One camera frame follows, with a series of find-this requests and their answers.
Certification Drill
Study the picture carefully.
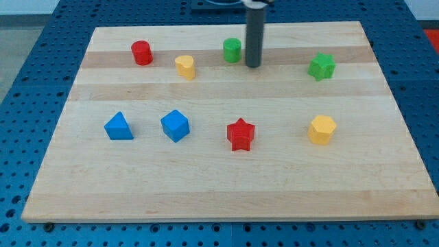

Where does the blue cube block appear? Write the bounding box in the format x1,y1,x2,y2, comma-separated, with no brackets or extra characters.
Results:
161,110,190,143

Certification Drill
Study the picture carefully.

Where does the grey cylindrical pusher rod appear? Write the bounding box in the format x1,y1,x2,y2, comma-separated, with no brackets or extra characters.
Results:
245,7,265,68

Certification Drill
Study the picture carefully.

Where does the blue triangle block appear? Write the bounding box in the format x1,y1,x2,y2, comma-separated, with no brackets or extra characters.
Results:
104,111,134,140

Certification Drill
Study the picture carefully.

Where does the green cylinder block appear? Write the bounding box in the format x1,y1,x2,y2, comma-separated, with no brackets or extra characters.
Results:
223,38,241,63

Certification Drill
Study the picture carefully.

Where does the red star block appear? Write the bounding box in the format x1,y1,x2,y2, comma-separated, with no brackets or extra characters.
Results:
226,118,256,152

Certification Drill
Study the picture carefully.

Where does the light wooden board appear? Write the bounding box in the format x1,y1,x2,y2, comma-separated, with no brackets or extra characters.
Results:
21,21,438,223

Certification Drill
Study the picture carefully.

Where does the red cylinder block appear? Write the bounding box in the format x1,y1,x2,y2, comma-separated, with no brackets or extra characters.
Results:
131,40,154,66

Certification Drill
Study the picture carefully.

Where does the yellow heart block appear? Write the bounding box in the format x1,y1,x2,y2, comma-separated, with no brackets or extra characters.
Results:
174,55,195,80

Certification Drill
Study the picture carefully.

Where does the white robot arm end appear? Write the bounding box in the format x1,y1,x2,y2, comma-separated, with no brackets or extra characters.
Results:
241,0,275,9

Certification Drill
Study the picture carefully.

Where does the green star block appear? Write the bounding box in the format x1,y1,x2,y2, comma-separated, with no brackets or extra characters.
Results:
307,52,336,81

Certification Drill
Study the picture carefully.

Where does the yellow hexagon block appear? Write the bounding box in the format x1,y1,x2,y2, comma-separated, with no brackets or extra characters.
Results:
307,115,337,145

